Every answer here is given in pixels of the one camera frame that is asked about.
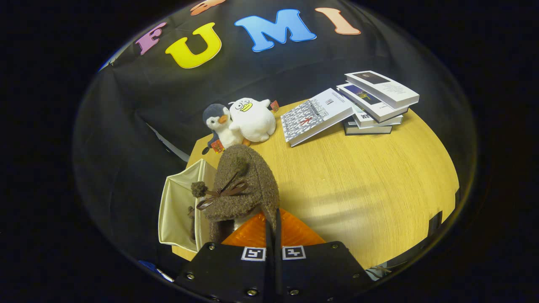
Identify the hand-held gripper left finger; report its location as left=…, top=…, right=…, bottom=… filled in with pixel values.
left=175, top=210, right=274, bottom=303

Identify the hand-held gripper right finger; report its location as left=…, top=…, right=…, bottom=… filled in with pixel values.
left=274, top=208, right=373, bottom=303

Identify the brown fuzzy slipper shoe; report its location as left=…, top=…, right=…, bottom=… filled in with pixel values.
left=190, top=144, right=280, bottom=244
left=187, top=205, right=197, bottom=241

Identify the beige fabric storage box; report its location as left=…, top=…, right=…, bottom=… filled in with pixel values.
left=158, top=159, right=219, bottom=253

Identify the blue and white item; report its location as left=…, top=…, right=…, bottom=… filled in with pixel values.
left=138, top=259, right=174, bottom=283

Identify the grey penguin plush toy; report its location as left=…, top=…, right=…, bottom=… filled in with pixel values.
left=201, top=104, right=252, bottom=155

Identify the dark cover book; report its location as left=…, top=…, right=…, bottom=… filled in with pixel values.
left=343, top=119, right=393, bottom=136

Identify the white duck plush toy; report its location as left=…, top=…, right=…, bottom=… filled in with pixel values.
left=228, top=98, right=280, bottom=143

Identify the patterned cover book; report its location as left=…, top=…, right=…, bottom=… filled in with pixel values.
left=280, top=88, right=355, bottom=148

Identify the plain white book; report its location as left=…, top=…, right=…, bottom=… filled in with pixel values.
left=353, top=110, right=404, bottom=128

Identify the white book with blue picture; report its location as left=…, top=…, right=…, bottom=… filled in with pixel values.
left=336, top=82, right=410, bottom=123

